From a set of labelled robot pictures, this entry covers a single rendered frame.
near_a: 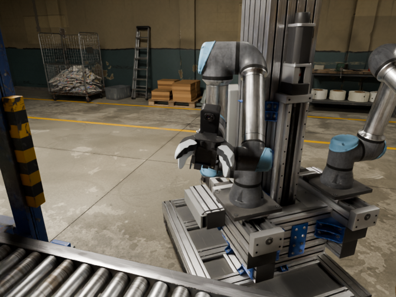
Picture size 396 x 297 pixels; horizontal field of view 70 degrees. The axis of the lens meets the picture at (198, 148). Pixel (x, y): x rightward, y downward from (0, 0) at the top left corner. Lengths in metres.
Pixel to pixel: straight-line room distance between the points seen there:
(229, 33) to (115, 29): 3.19
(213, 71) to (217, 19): 6.61
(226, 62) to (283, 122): 0.41
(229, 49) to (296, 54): 0.33
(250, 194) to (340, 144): 0.49
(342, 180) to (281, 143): 0.34
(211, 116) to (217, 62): 0.41
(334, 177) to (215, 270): 0.86
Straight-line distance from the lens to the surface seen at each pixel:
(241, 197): 1.20
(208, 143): 0.66
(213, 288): 0.90
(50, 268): 1.08
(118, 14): 8.67
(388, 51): 1.33
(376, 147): 1.53
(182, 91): 6.82
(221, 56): 1.04
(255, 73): 1.01
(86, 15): 9.21
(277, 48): 1.30
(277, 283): 1.79
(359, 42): 7.51
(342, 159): 1.44
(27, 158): 1.27
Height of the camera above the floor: 1.46
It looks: 21 degrees down
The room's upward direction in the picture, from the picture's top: straight up
